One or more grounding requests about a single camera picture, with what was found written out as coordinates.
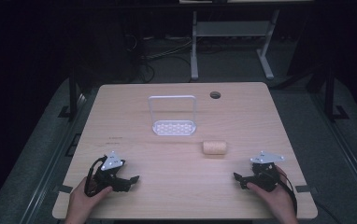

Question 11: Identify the white rack with perforated base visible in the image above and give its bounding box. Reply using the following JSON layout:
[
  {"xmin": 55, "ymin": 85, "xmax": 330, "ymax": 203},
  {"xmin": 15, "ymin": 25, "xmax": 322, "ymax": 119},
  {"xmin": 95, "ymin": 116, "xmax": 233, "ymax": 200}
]
[{"xmin": 148, "ymin": 94, "xmax": 198, "ymax": 137}]

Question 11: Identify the person's right hand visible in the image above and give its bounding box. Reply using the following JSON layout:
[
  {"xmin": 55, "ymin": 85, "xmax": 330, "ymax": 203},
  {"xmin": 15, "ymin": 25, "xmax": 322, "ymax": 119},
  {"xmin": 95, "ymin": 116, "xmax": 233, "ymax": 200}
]
[{"xmin": 246, "ymin": 165, "xmax": 293, "ymax": 220}]

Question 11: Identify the bundle of floor cables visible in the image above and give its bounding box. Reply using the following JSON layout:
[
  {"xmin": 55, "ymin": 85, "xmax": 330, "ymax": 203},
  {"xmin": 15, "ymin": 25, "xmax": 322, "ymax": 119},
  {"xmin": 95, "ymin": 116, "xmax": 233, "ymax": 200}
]
[{"xmin": 123, "ymin": 33, "xmax": 193, "ymax": 84}]

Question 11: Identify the beige cylindrical roll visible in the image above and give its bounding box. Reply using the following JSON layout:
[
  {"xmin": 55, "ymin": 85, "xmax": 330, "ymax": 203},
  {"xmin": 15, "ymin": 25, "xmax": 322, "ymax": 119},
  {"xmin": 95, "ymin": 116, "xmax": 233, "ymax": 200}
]
[{"xmin": 202, "ymin": 140, "xmax": 228, "ymax": 156}]

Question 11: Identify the person's left hand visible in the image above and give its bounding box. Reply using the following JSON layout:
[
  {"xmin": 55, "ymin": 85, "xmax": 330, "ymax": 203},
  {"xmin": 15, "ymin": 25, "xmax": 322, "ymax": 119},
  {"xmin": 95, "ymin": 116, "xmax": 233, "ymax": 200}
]
[{"xmin": 68, "ymin": 176, "xmax": 114, "ymax": 220}]

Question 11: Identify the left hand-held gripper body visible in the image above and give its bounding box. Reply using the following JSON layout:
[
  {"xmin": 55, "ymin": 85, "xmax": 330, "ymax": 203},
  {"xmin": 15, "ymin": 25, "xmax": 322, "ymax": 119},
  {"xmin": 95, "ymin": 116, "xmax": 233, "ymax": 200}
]
[{"xmin": 90, "ymin": 150, "xmax": 126, "ymax": 192}]

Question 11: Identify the metal floor rail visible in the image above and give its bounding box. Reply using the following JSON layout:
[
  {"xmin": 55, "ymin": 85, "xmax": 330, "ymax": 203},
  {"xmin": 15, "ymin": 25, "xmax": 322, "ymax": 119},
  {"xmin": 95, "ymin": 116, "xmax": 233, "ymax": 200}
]
[
  {"xmin": 19, "ymin": 91, "xmax": 89, "ymax": 224},
  {"xmin": 310, "ymin": 91, "xmax": 357, "ymax": 208}
]

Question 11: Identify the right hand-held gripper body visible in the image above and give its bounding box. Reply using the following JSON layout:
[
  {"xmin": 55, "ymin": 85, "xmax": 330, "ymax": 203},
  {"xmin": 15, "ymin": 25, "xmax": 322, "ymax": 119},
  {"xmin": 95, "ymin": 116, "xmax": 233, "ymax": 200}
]
[{"xmin": 245, "ymin": 150, "xmax": 286, "ymax": 192}]

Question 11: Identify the grey metal desk frame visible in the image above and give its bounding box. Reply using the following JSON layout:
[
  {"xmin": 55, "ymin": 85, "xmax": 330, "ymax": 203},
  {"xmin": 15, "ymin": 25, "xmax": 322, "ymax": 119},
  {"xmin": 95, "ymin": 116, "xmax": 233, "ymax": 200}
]
[{"xmin": 190, "ymin": 8, "xmax": 281, "ymax": 82}]

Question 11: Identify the grey tape strip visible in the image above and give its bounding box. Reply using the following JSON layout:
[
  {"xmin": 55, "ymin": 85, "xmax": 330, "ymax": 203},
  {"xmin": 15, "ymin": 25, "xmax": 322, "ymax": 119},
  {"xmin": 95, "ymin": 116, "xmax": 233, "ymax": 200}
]
[
  {"xmin": 57, "ymin": 184, "xmax": 74, "ymax": 194},
  {"xmin": 294, "ymin": 184, "xmax": 319, "ymax": 194}
]

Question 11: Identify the black stand post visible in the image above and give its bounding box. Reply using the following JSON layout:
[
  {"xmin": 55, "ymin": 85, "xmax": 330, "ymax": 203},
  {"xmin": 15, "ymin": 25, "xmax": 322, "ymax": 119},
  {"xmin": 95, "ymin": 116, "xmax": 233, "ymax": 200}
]
[{"xmin": 67, "ymin": 66, "xmax": 79, "ymax": 121}]

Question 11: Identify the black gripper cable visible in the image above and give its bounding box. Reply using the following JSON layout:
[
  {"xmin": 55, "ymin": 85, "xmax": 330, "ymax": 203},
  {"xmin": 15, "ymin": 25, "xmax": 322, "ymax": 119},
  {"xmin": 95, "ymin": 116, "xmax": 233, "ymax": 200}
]
[
  {"xmin": 84, "ymin": 156, "xmax": 107, "ymax": 198},
  {"xmin": 278, "ymin": 170, "xmax": 299, "ymax": 217}
]

